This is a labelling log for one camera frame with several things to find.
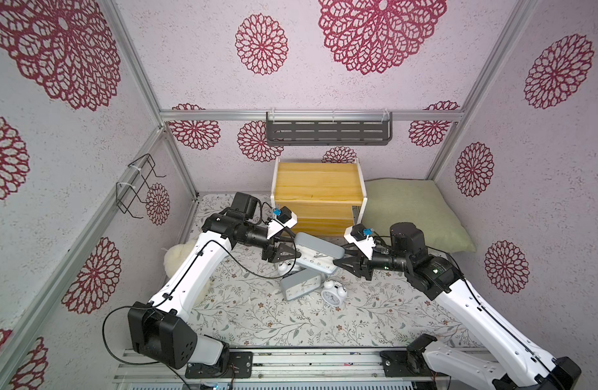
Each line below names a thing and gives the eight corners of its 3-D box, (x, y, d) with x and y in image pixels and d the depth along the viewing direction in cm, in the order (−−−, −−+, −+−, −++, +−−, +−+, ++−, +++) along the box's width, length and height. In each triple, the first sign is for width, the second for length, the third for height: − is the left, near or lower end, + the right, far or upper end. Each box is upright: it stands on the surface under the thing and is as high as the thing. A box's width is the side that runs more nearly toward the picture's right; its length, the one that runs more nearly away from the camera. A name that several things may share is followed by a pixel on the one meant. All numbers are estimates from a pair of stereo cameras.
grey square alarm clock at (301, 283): (285, 303, 88) (284, 293, 81) (280, 289, 91) (278, 278, 84) (322, 288, 92) (324, 277, 84) (316, 275, 95) (317, 264, 88)
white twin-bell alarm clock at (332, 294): (319, 299, 89) (321, 288, 82) (324, 289, 92) (327, 277, 84) (339, 310, 87) (343, 300, 79) (344, 300, 89) (348, 289, 81)
